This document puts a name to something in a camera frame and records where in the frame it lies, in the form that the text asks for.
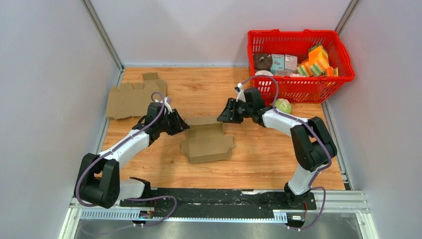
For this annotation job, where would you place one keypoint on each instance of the brown cardboard paper box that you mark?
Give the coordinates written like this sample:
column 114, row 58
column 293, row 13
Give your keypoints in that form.
column 206, row 141

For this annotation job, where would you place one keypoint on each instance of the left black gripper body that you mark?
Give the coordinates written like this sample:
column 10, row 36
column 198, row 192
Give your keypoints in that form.
column 166, row 123

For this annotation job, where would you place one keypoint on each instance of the grey small carton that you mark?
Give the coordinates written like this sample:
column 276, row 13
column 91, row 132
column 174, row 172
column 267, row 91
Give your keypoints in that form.
column 291, row 63

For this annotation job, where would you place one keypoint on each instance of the white round lid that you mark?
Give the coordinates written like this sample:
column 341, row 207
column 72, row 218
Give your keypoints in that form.
column 263, row 72

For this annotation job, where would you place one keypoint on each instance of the teal small carton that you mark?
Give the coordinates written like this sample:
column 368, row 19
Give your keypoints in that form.
column 278, row 63

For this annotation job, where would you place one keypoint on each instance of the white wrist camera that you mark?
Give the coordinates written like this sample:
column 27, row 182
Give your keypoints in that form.
column 239, row 89
column 167, row 102

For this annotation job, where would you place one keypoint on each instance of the green toy cabbage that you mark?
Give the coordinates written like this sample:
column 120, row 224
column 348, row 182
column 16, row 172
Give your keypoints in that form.
column 283, row 105

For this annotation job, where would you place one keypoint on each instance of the red plastic shopping basket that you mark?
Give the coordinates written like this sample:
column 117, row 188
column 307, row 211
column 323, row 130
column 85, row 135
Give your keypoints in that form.
column 292, row 86

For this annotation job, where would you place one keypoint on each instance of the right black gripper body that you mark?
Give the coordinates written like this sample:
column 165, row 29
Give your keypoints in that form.
column 242, row 111

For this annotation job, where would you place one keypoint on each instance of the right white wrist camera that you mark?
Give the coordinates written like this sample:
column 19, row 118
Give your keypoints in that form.
column 239, row 89

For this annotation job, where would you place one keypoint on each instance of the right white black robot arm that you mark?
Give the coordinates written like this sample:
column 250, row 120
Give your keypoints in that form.
column 313, row 145

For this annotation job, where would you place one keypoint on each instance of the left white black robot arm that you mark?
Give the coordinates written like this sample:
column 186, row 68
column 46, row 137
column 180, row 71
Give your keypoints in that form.
column 98, row 182

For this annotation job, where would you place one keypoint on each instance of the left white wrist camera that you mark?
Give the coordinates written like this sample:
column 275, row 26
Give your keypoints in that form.
column 167, row 102

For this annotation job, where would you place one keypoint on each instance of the aluminium frame rail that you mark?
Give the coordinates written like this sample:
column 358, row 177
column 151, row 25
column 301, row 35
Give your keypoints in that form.
column 339, row 215

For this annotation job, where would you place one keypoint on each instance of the flat unfolded cardboard sheet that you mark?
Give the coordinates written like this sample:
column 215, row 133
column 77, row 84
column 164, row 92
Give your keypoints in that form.
column 132, row 99

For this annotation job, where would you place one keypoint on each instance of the brown round toy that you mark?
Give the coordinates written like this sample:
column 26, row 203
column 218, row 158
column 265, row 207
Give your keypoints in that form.
column 262, row 61

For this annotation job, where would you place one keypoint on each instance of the orange green striped sponge stack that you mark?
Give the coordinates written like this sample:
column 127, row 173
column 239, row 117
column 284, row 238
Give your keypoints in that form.
column 317, row 64

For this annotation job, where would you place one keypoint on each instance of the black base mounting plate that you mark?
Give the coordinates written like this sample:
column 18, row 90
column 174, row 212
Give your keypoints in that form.
column 220, row 203

